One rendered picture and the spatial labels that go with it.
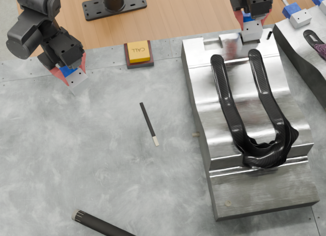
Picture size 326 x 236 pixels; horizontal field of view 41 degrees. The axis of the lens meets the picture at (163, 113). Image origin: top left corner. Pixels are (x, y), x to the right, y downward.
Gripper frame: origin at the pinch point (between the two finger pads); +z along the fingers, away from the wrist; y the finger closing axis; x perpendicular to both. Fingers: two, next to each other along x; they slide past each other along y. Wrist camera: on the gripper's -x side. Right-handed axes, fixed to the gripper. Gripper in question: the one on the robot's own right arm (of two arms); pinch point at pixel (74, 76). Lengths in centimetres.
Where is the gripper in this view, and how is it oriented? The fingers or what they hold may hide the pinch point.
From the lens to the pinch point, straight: 115.4
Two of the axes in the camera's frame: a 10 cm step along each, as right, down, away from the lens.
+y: 7.6, -5.9, 2.6
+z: 2.8, 6.7, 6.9
